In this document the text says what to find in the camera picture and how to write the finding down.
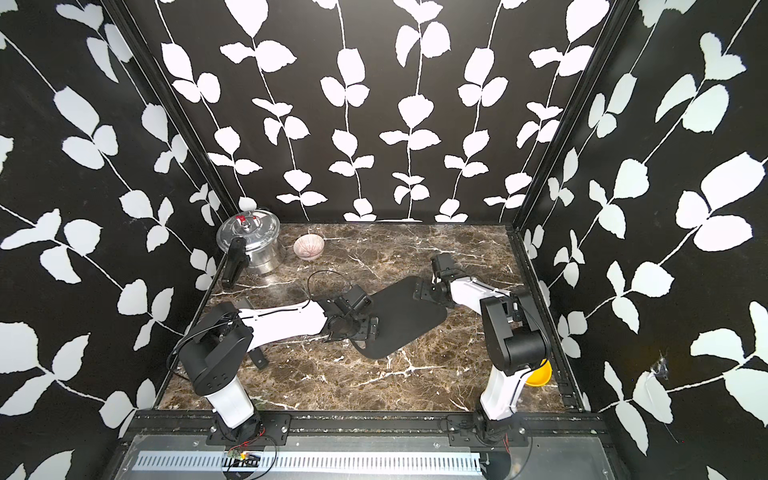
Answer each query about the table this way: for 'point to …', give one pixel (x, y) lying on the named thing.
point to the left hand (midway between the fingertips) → (368, 328)
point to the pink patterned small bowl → (308, 246)
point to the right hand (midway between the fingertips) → (427, 293)
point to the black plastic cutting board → (402, 318)
